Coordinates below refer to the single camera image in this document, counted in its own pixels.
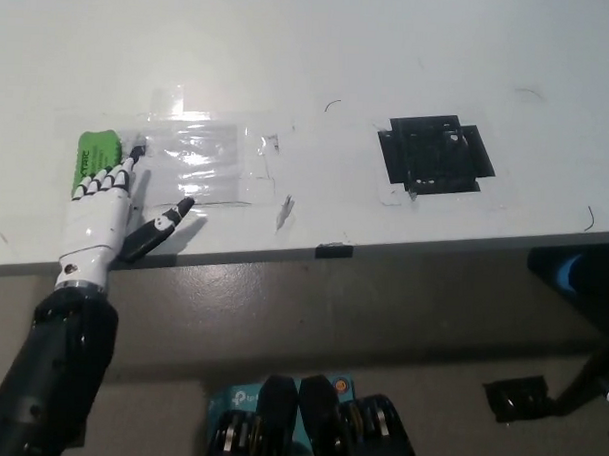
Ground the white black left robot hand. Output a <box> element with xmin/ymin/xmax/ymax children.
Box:
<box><xmin>54</xmin><ymin>138</ymin><xmax>198</xmax><ymax>298</ymax></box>

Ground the green whiteboard eraser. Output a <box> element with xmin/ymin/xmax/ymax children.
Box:
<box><xmin>69</xmin><ymin>128</ymin><xmax>125</xmax><ymax>199</ymax></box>

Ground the black desk leg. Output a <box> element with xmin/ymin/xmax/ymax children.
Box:
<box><xmin>553</xmin><ymin>340</ymin><xmax>609</xmax><ymax>406</ymax></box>

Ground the black and blue object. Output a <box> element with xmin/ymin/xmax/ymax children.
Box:
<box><xmin>524</xmin><ymin>244</ymin><xmax>609</xmax><ymax>323</ymax></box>

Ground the clear plastic sheet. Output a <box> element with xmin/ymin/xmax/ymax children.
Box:
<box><xmin>133</xmin><ymin>119</ymin><xmax>242</xmax><ymax>204</ymax></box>

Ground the teal tp-link box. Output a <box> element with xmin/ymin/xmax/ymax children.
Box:
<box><xmin>205</xmin><ymin>369</ymin><xmax>356</xmax><ymax>456</ymax></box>

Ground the small black tape strip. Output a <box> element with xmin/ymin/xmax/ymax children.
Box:
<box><xmin>314</xmin><ymin>241</ymin><xmax>356</xmax><ymax>262</ymax></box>

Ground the black tape square patch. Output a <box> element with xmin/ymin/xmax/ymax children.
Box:
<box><xmin>375</xmin><ymin>110</ymin><xmax>499</xmax><ymax>199</ymax></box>

